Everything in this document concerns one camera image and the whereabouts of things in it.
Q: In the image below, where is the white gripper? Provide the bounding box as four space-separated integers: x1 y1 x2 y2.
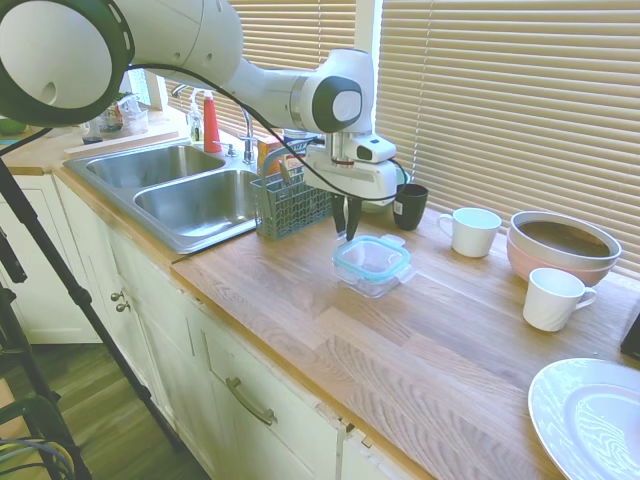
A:
303 142 400 242

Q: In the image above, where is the clear lid with teal seal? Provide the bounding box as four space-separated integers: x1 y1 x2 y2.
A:
332 233 415 287

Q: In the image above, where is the clear glass food container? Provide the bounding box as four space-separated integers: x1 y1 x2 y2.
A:
335 259 409 300

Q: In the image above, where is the grey plastic cutlery basket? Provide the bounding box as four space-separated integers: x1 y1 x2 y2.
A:
249 147 335 242

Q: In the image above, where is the black cup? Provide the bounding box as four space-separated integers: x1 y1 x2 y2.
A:
392 183 430 231

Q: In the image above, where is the mint green bowl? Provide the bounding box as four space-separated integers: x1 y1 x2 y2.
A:
359 166 412 215

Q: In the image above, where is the white jar with blue label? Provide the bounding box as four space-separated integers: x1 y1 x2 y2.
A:
282 127 316 151

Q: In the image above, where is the orange cardboard box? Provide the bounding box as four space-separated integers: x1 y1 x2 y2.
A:
256 138 286 176

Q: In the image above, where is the white ceramic mug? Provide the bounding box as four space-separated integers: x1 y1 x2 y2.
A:
438 207 503 259
522 267 599 333

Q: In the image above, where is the stainless steel double sink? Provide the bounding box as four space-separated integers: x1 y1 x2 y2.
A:
63 142 261 255

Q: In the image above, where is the red bottle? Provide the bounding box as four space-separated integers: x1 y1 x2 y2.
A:
202 89 224 154

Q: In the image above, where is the clear soap bottle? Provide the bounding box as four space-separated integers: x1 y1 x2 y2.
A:
187 92 205 146

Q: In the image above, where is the grey bowl with brown inside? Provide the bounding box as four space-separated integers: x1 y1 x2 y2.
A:
510 210 623 269

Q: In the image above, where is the wide beige window blind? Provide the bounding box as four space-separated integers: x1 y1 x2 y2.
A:
374 0 640 279

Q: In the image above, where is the white kitchen cabinet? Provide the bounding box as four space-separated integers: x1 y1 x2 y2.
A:
0 172 416 480

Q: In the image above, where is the narrow white window blind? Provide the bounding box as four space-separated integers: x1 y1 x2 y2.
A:
127 69 151 109

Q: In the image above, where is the clear plastic package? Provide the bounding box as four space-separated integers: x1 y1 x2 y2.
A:
97 92 150 136

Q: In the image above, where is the black tripod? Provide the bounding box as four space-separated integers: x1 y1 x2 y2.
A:
0 127 184 480

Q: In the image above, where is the white dinner plate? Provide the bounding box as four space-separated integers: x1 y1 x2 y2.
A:
527 357 640 480

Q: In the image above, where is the dark green clamp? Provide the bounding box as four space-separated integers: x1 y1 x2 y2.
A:
0 393 91 480

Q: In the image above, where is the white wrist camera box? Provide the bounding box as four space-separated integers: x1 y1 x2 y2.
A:
346 133 398 164

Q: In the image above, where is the brushed metal cabinet handle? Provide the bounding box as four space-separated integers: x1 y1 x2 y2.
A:
224 376 278 427

